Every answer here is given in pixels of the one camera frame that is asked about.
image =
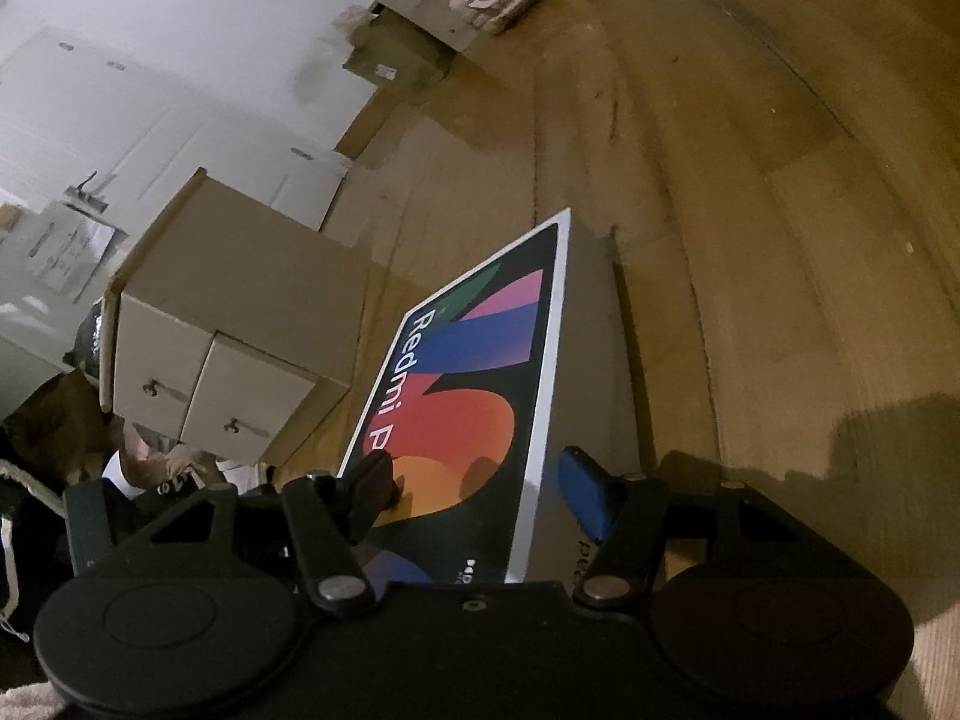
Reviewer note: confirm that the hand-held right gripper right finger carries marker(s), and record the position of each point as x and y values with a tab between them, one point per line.
589	491

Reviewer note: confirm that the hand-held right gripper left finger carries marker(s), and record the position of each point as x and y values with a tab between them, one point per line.
371	491

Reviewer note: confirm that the colourful tablet box lid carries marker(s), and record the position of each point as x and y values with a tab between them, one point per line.
480	360

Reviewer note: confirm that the person's left hand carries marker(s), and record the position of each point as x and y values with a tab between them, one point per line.
184	465

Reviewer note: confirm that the brown paper bag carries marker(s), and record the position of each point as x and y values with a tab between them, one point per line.
52	427

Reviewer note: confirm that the black plastic bag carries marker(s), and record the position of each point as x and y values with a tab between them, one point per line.
90	337

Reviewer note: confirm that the beige drawer cabinet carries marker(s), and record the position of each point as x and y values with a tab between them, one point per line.
240	300

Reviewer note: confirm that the white door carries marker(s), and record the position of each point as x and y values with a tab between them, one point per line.
82	112

